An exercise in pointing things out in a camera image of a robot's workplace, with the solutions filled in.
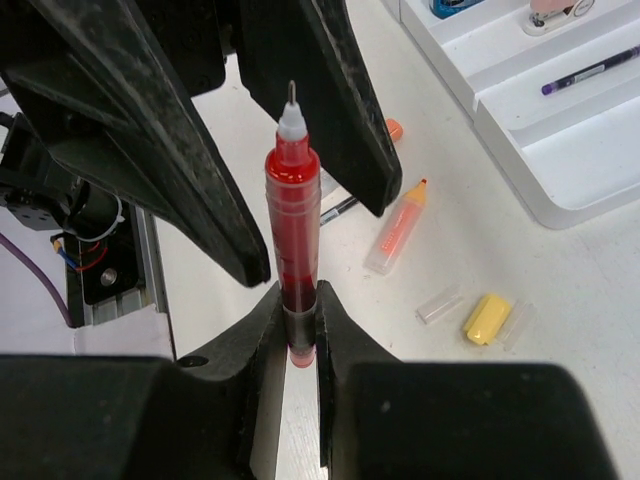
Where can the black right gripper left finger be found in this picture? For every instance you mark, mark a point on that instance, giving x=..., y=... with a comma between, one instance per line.
x=213, y=414

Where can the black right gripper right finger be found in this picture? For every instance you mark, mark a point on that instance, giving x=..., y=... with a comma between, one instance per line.
x=382, y=418

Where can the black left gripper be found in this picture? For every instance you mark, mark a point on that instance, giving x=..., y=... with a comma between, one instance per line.
x=104, y=100

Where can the clear pen cap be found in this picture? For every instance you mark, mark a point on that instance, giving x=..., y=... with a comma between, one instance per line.
x=440, y=305

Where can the red gel pen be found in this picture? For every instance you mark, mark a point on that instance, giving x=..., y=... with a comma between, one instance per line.
x=293, y=193

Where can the black pen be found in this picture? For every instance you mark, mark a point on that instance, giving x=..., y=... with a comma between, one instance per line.
x=338, y=210

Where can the blue slime jar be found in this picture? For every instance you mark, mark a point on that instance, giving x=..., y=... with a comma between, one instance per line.
x=443, y=9

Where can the purple gel pen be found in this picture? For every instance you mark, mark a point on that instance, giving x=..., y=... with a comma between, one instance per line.
x=590, y=71

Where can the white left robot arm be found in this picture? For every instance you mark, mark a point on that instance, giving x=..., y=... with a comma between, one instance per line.
x=50, y=200

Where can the yellow eraser block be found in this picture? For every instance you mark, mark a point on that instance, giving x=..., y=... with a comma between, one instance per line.
x=486, y=320

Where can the pink orange highlighter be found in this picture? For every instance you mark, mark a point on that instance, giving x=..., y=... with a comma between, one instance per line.
x=397, y=229

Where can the clear cap beside eraser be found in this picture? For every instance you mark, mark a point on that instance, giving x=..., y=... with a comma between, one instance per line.
x=521, y=315

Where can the orange capped glue stick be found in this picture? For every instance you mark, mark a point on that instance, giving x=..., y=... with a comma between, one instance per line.
x=395, y=129

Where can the white compartment tray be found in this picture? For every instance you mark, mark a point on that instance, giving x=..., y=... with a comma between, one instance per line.
x=571, y=155

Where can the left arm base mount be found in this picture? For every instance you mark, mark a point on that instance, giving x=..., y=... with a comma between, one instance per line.
x=117, y=274

